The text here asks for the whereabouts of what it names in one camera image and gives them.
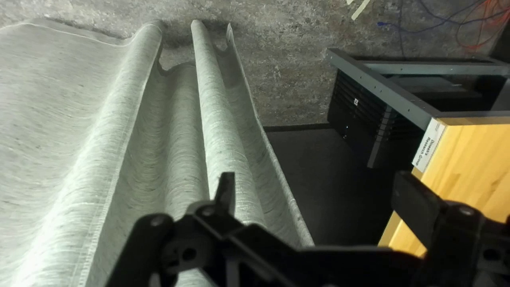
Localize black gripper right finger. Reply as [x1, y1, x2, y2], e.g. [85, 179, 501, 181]
[390, 170, 510, 287]

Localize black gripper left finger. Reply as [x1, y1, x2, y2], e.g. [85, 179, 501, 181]
[103, 171, 291, 287]

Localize white grey fabric curtain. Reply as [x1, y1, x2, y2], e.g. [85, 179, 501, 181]
[0, 18, 315, 287]

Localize yellow wooden board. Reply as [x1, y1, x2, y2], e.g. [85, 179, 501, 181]
[377, 117, 510, 260]

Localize white paper label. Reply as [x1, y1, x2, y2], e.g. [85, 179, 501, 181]
[410, 117, 447, 174]

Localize black slatted panel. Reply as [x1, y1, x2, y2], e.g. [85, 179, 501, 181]
[326, 69, 420, 171]

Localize white flat strip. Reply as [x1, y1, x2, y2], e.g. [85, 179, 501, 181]
[345, 0, 372, 23]

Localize dark grey metal frame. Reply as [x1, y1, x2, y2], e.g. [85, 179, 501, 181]
[324, 47, 510, 133]

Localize blue cable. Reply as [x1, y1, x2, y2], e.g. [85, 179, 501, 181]
[374, 0, 510, 36]

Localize red cable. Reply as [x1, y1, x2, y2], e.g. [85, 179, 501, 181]
[453, 0, 510, 53]

